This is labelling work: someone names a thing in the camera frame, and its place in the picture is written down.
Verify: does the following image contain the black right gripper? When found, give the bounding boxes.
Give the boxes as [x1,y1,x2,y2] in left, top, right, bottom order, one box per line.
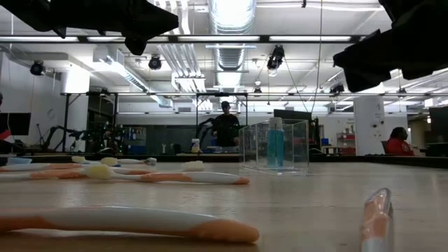
[332,20,448,93]

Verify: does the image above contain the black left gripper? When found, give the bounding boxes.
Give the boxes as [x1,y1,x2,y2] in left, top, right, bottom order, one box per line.
[48,0,179,56]

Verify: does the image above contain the clear acrylic holder box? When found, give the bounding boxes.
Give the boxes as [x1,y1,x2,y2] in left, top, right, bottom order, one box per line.
[239,118,311,176]

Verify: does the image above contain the blue bottle white cap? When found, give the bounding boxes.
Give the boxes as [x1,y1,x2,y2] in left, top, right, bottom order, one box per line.
[266,117,285,169]

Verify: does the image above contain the orange white toothbrush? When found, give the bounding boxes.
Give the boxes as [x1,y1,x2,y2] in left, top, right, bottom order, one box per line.
[0,205,260,245]
[0,169,87,182]
[359,188,394,252]
[111,160,207,176]
[71,155,146,166]
[83,163,251,186]

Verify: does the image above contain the black ceiling spotlight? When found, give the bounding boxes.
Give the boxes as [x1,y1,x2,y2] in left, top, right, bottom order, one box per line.
[328,83,346,96]
[265,44,286,71]
[147,54,163,71]
[29,59,47,77]

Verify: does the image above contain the white pillar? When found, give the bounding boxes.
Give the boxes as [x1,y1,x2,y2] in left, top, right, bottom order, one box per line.
[352,95,386,157]

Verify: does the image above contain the red shelf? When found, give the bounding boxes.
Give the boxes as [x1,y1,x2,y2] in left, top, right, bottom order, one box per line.
[335,131,357,156]

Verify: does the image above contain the person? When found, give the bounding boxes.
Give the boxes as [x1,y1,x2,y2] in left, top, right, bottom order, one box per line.
[384,126,417,157]
[211,100,242,148]

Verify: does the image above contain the black monitor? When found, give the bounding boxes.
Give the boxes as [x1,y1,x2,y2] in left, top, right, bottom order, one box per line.
[272,108,314,148]
[0,112,32,137]
[428,106,448,144]

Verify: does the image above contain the black overhead light bar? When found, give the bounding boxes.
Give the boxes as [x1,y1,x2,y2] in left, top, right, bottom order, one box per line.
[0,34,368,45]

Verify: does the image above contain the far toothbrushes on table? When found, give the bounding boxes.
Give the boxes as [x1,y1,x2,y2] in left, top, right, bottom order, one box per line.
[0,156,119,172]

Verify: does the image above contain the light blue bowl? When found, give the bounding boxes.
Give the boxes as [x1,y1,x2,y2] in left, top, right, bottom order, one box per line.
[6,157,33,166]

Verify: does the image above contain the white ceiling duct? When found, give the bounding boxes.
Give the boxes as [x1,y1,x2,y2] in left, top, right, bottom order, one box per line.
[92,46,175,109]

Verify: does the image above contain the silver ventilation duct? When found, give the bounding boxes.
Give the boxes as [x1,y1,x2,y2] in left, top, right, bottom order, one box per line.
[207,0,259,89]

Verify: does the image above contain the black metal table frame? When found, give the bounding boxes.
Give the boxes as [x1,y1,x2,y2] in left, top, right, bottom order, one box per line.
[0,153,448,169]

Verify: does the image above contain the black background station frame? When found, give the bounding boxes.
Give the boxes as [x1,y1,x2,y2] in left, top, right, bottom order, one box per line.
[59,90,250,155]

